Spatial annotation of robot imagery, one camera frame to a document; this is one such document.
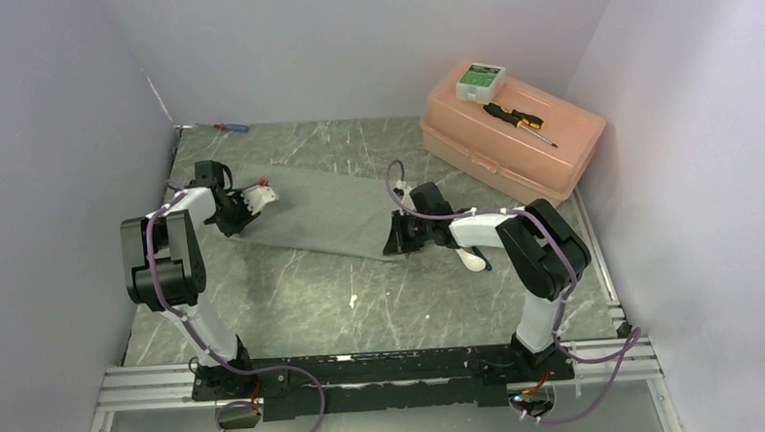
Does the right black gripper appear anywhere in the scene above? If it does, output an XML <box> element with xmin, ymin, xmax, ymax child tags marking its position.
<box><xmin>382</xmin><ymin>208</ymin><xmax>435</xmax><ymax>255</ymax></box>

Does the grey cloth napkin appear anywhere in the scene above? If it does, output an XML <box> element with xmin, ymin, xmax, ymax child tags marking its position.
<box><xmin>231</xmin><ymin>164</ymin><xmax>404</xmax><ymax>262</ymax></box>

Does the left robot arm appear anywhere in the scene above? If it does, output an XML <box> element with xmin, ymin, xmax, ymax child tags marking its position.
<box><xmin>120</xmin><ymin>161</ymin><xmax>261</xmax><ymax>398</ymax></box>

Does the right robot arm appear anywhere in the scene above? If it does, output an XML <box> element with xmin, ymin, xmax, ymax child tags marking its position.
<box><xmin>382</xmin><ymin>182</ymin><xmax>591</xmax><ymax>380</ymax></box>

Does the white ceramic spoon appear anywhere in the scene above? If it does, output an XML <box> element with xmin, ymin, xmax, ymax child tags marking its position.
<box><xmin>455</xmin><ymin>248</ymin><xmax>484</xmax><ymax>272</ymax></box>

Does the red blue screwdriver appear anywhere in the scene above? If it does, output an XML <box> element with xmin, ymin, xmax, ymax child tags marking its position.
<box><xmin>211</xmin><ymin>123</ymin><xmax>250</xmax><ymax>133</ymax></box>

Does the pink plastic toolbox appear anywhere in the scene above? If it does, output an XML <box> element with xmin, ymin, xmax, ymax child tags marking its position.
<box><xmin>420</xmin><ymin>60</ymin><xmax>606</xmax><ymax>205</ymax></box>

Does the black yellow screwdriver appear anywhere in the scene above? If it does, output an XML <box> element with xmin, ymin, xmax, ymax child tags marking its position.
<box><xmin>483</xmin><ymin>102</ymin><xmax>559</xmax><ymax>148</ymax></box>

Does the small green white box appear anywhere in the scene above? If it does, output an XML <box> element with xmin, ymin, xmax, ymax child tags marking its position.
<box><xmin>455</xmin><ymin>62</ymin><xmax>507</xmax><ymax>104</ymax></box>

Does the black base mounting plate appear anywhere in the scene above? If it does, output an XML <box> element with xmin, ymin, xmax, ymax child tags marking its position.
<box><xmin>192</xmin><ymin>343</ymin><xmax>574</xmax><ymax>421</ymax></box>

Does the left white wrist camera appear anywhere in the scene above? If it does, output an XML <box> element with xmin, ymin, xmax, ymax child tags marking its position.
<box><xmin>239</xmin><ymin>177</ymin><xmax>279</xmax><ymax>216</ymax></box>

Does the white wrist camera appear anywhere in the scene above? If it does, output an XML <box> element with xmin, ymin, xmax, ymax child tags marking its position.
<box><xmin>239</xmin><ymin>177</ymin><xmax>279</xmax><ymax>216</ymax></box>
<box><xmin>393</xmin><ymin>181</ymin><xmax>416</xmax><ymax>211</ymax></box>

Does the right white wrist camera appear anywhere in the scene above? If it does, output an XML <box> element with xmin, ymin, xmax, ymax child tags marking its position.
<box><xmin>393</xmin><ymin>181</ymin><xmax>416</xmax><ymax>211</ymax></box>

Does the gold spoon teal handle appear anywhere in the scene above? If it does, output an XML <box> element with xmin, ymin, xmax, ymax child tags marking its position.
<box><xmin>472</xmin><ymin>246</ymin><xmax>493</xmax><ymax>271</ymax></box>

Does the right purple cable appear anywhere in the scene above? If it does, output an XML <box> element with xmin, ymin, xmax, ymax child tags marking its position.
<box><xmin>383</xmin><ymin>149</ymin><xmax>644</xmax><ymax>432</ymax></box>

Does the aluminium rail frame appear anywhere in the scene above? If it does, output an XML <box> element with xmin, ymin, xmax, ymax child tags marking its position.
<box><xmin>91</xmin><ymin>337</ymin><xmax>685</xmax><ymax>432</ymax></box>

